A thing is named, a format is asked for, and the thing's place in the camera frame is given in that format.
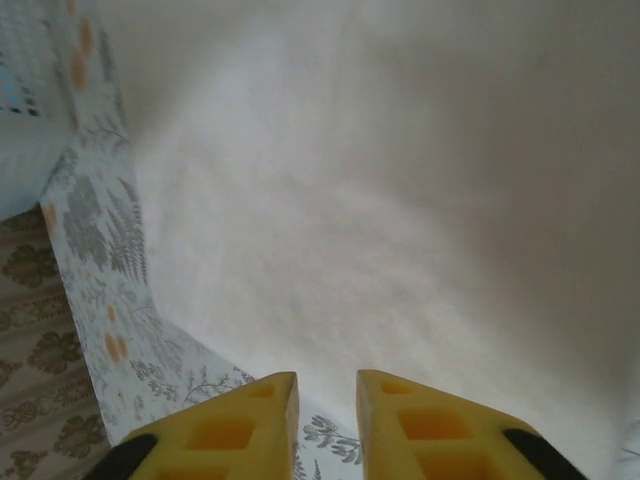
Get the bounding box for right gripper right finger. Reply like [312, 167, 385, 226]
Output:
[355, 369, 586, 480]

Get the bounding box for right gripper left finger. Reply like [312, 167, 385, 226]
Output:
[102, 370, 300, 480]

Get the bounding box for cream printed t-shirt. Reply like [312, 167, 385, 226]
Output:
[102, 0, 640, 451]

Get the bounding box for floral tablecloth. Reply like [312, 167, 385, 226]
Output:
[38, 0, 640, 480]

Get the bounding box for white perforated plastic basket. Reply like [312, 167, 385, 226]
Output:
[0, 0, 82, 215]

